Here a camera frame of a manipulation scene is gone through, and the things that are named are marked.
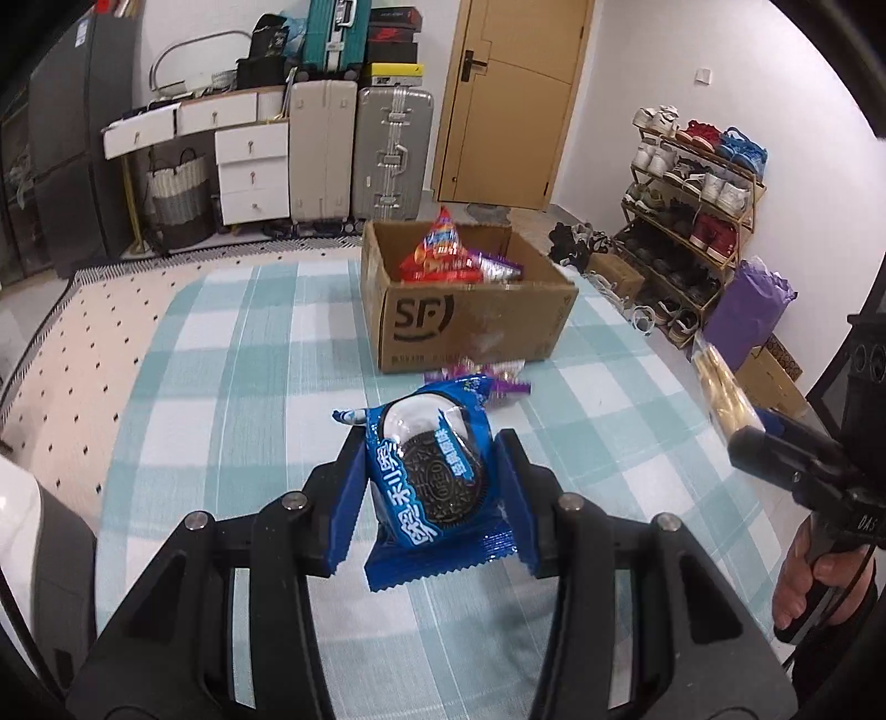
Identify blue cookie packet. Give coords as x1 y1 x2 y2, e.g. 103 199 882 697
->
331 374 522 594

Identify wooden shoe rack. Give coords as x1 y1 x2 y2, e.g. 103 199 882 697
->
615 125 769 347

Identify teal suitcase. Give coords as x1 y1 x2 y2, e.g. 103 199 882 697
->
305 0 372 79

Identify blue checkered blanket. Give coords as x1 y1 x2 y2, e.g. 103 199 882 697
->
90 259 786 720

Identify heap of dark shoes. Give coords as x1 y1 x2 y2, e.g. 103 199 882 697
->
549 222 614 268

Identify woven laundry basket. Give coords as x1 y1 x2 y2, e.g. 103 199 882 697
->
146 147 216 251

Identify beige suitcase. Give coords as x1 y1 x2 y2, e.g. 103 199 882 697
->
286 79 361 227

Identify red chip bag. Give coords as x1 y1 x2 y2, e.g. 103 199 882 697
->
398 205 486 284

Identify silver suitcase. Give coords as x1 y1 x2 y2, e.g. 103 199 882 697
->
352 86 434 223

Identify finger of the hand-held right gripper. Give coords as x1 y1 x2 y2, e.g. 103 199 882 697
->
756 407 847 466
727 425 863 515

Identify dark grey refrigerator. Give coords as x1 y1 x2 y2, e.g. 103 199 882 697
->
28 0 148 279

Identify white drawer cabinet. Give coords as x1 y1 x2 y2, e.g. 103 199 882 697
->
214 123 292 227

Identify black bag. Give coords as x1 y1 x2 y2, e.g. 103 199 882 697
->
236 15 293 90

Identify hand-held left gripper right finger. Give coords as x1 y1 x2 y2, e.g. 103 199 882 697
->
490 428 799 720

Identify white sneakers pair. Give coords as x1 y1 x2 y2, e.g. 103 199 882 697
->
625 303 702 348

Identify dark glass cabinet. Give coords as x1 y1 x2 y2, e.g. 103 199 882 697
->
0 83 43 292

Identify white desk with drawers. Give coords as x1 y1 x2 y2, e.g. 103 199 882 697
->
102 86 292 259

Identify person's right hand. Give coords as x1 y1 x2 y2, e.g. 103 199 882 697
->
771 516 882 632

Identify rows of assorted shoes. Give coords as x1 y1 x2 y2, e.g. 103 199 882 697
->
617 105 768 333

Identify purple gift bag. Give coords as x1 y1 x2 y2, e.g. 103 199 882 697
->
702 256 797 376

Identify small cardboard carton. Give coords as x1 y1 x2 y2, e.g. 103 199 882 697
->
588 253 645 299

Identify brown cardboard box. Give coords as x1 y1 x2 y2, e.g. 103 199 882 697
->
360 220 581 376

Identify purple wafer packet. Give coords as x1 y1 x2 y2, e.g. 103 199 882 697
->
474 252 525 282
424 358 533 400

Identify wooden door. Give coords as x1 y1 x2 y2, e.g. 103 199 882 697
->
430 0 597 213

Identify patterned flat carton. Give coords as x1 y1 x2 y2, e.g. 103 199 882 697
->
735 336 808 418

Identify beige dotted rug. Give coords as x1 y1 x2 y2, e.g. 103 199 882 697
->
0 235 368 534

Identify oval metal frame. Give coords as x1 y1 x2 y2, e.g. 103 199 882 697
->
150 31 251 99

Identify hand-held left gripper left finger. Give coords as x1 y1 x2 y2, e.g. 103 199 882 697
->
65 428 369 720

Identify yellow shoe box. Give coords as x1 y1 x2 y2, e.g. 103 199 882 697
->
363 62 425 88

